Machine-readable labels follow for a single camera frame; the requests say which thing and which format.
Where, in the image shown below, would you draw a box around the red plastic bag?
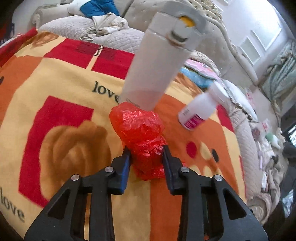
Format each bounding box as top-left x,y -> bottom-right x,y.
109,102 -> 167,181

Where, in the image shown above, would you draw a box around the clear plastic bag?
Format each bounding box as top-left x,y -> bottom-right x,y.
249,118 -> 271,142

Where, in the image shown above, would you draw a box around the green white plush toy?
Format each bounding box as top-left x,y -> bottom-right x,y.
265,133 -> 282,150

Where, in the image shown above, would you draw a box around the white pink pill bottle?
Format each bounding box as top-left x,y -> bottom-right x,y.
177,81 -> 230,131

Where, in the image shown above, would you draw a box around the white gold trimmed pillow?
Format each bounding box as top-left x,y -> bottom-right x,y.
221,79 -> 258,121

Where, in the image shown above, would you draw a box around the pink blue folded blankets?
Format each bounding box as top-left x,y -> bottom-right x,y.
180,59 -> 220,89

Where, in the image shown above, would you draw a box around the beige tufted sofa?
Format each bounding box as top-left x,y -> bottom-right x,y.
32,1 -> 258,87

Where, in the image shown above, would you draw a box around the white thermos bottle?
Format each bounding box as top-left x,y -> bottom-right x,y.
119,1 -> 207,110

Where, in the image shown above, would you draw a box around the white cloth on sofa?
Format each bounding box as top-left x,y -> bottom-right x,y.
80,13 -> 129,41

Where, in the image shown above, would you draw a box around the blue cloth on sofa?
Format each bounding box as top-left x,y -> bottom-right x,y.
80,0 -> 119,18

